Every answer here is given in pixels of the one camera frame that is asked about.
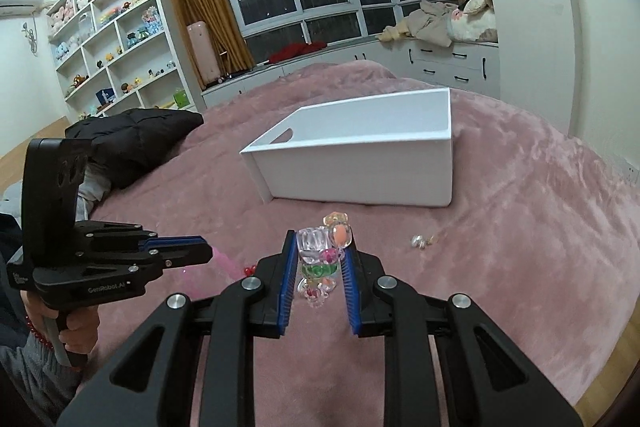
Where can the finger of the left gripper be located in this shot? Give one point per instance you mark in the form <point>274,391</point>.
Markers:
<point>182,255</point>
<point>176,243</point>

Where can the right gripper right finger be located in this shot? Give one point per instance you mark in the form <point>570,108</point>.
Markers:
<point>446,361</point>

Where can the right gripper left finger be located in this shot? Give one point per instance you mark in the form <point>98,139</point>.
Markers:
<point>193,352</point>

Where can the silver earring piece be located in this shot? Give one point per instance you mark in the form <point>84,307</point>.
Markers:
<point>422,242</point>

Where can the grey sleeve forearm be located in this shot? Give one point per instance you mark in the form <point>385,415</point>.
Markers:
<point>35,384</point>

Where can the person's left hand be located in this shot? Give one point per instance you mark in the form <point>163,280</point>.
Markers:
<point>81,333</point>

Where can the black puffer jacket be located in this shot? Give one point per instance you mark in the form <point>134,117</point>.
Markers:
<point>133,143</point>

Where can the white plastic storage box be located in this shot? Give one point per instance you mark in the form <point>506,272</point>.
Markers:
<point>385,149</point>

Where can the pink plush bed blanket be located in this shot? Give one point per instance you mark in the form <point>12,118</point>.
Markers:
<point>539,232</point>

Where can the white bookshelf with toys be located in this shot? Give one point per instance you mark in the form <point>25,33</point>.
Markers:
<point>114,55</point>

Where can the red cloth on sill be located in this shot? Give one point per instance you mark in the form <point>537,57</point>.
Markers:
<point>296,49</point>

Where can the white drawer cabinet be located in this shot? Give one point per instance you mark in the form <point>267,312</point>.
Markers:
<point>465,66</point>

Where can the pile of beige clothes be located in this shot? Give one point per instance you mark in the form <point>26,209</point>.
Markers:
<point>442,24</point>

